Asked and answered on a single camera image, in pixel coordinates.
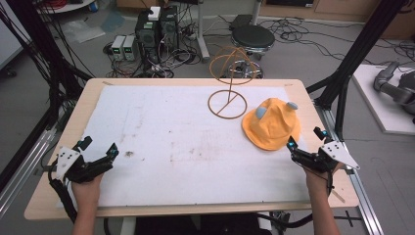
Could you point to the black round stool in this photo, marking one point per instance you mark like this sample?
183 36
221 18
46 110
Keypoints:
253 36

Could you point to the wooden table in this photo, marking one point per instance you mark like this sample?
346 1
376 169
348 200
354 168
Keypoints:
195 81

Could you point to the white table mat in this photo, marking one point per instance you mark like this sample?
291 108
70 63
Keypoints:
182 143

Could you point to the white table leg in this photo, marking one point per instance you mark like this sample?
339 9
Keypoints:
128 226

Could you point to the blue tape roll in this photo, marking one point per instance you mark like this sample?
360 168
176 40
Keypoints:
93 6

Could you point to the person's right hand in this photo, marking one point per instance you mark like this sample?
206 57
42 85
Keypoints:
315 181

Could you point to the orange hat with grey ears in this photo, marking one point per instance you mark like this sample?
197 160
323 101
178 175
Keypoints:
270 127

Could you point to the aluminium rail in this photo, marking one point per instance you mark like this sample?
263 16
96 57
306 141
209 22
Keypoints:
362 196
23 169

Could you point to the person's left hand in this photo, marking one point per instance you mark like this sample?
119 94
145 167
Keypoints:
86 191

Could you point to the white round table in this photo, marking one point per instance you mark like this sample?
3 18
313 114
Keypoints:
68 6

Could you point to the white floor board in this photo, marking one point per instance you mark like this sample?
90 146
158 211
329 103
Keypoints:
385 111

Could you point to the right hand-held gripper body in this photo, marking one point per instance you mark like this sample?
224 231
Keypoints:
326 156

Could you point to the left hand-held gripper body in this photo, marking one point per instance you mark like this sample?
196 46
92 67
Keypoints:
70 164

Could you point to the grey power supply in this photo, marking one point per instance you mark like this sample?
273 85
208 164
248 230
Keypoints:
129 47
117 47

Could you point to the black computer tower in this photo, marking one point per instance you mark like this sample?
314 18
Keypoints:
147 34
169 27

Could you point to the clear plastic sheet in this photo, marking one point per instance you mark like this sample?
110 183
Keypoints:
83 31

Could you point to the grey robot device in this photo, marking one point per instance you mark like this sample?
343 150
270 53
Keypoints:
396 91

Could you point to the black metal frame post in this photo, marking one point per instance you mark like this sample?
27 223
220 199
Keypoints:
362 45
42 49

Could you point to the person's dark clothing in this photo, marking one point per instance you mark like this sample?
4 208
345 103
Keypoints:
202 225

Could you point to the white box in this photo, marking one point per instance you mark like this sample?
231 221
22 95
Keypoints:
154 13

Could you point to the grey desk leg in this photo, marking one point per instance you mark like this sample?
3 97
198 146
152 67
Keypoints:
203 39

